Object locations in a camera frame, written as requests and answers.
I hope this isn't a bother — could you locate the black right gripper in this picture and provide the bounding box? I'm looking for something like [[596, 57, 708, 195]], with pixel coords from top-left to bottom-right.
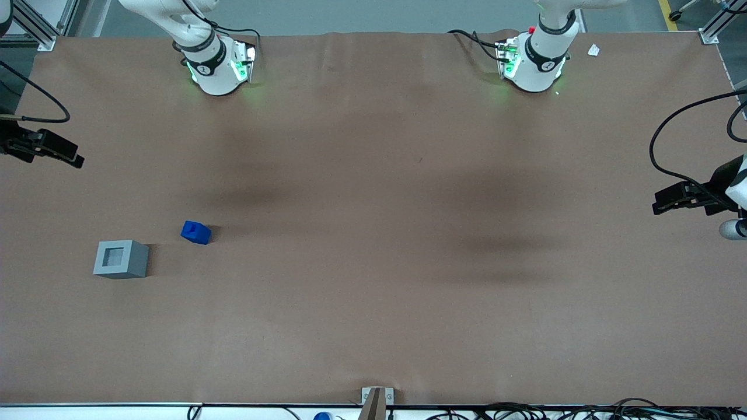
[[0, 120, 86, 170]]

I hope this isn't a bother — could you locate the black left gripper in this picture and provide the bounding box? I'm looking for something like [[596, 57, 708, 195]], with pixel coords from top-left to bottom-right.
[[652, 154, 746, 216]]

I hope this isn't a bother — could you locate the blue plastic insert part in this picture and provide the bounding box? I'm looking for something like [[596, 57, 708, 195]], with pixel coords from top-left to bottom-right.
[[180, 220, 212, 246]]

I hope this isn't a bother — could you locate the gray square base block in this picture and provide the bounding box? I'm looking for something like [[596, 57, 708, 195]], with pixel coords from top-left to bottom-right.
[[93, 240, 150, 280]]

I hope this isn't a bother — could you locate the black caster wheel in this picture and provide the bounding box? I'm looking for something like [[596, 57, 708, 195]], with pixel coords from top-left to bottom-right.
[[668, 0, 702, 23]]

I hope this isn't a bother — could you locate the brown table cover sheet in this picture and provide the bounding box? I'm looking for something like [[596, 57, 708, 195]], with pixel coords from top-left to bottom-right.
[[0, 30, 747, 407]]

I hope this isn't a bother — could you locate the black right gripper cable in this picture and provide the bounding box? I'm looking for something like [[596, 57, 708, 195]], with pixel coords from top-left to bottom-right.
[[0, 59, 71, 124]]

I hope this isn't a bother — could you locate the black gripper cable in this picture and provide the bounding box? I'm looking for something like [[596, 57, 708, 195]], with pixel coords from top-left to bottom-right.
[[0, 59, 71, 124], [648, 87, 747, 196]]

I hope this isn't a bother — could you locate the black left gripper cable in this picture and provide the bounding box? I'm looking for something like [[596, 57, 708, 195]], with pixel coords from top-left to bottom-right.
[[648, 87, 747, 196]]

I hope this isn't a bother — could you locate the aluminium frame profile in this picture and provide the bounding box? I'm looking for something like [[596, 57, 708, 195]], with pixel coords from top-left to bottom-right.
[[9, 0, 60, 53], [699, 0, 747, 46]]

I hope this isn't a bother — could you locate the black right arm base cable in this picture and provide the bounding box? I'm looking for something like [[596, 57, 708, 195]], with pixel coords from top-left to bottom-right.
[[182, 0, 262, 59]]

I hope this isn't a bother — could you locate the black arm base cable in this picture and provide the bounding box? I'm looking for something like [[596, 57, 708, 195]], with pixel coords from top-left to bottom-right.
[[182, 0, 262, 59], [447, 29, 509, 62]]

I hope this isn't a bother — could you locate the black left arm base cable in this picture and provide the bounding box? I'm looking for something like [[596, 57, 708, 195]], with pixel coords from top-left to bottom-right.
[[447, 29, 509, 62]]

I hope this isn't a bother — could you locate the black cable bundle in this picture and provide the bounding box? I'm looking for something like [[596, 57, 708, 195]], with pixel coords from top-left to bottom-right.
[[431, 398, 747, 420]]

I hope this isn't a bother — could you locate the metal bracket with post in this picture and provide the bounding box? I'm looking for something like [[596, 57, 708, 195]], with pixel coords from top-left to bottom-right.
[[357, 386, 396, 420]]

